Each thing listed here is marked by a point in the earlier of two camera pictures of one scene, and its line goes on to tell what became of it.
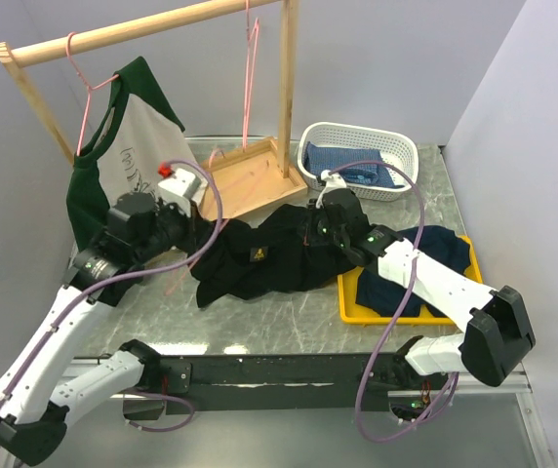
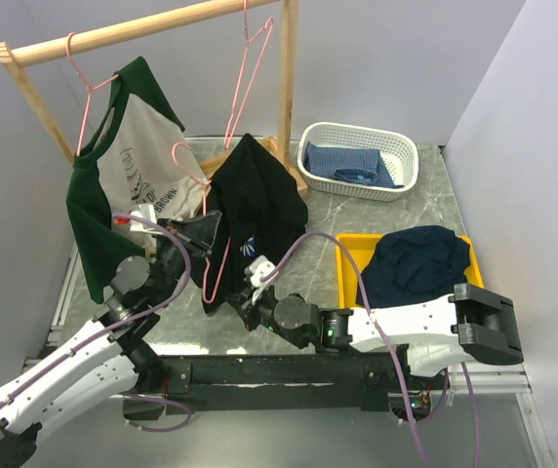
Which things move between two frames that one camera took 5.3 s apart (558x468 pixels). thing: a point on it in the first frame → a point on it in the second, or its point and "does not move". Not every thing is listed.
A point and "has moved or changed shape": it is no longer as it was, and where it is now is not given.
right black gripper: (317, 212) → (248, 310)
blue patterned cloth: (324, 160) does not move
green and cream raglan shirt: (139, 138) does not move
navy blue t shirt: (383, 296) does not move
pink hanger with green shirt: (89, 89) does not move
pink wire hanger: (191, 267) → (204, 183)
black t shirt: (237, 260) has moved or changed shape
